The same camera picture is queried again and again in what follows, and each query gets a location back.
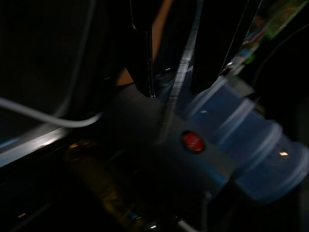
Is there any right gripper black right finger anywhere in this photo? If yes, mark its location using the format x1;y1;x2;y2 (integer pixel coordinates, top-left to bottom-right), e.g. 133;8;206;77
189;0;263;95

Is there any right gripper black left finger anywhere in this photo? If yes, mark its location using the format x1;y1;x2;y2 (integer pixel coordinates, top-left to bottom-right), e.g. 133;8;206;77
106;0;155;98

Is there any steel cutlery piece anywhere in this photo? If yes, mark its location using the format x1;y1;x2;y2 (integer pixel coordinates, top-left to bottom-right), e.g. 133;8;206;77
156;0;202;146

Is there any colourful printed packet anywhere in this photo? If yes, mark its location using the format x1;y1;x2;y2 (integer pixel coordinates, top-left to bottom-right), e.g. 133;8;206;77
238;0;300;66

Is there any grey cylinder with red badge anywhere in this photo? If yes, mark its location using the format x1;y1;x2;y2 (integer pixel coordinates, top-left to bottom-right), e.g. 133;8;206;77
103;84;237;232

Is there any stainless steel sink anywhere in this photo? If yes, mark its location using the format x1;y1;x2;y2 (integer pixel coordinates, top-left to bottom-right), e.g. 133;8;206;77
0;0;107;168

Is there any yellow oil bottle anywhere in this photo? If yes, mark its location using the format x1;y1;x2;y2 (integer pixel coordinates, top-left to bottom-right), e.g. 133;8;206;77
63;139;136;218

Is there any wooden spatula with black handle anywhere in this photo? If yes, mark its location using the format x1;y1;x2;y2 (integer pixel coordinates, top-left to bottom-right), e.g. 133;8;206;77
115;0;175;87

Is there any white hose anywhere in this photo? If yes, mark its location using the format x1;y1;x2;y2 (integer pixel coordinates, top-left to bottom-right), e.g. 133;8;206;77
0;97;102;128

